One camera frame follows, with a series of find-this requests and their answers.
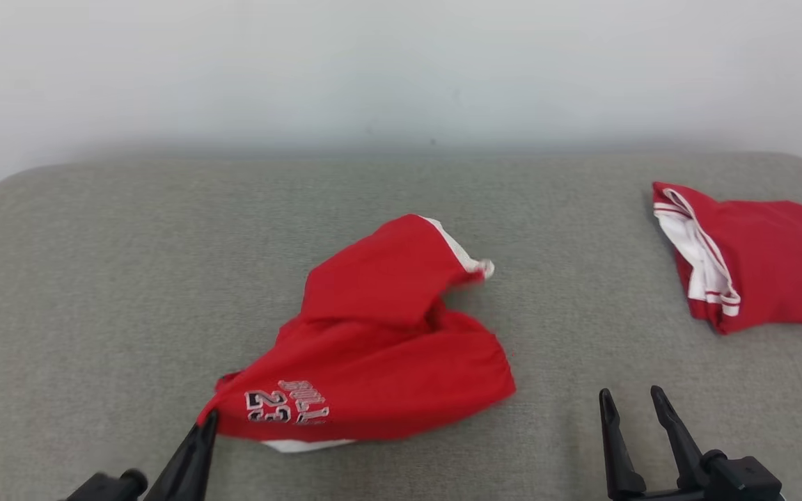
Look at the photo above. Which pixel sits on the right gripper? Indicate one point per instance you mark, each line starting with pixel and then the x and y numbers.
pixel 672 495

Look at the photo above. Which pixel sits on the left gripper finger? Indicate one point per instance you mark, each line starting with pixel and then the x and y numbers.
pixel 189 466

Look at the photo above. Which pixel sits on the red and white jersey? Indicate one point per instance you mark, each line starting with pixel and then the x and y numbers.
pixel 777 257

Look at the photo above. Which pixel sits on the red shorts with number print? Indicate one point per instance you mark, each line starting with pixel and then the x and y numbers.
pixel 387 348

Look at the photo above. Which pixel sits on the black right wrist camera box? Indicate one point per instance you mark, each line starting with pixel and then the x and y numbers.
pixel 745 480

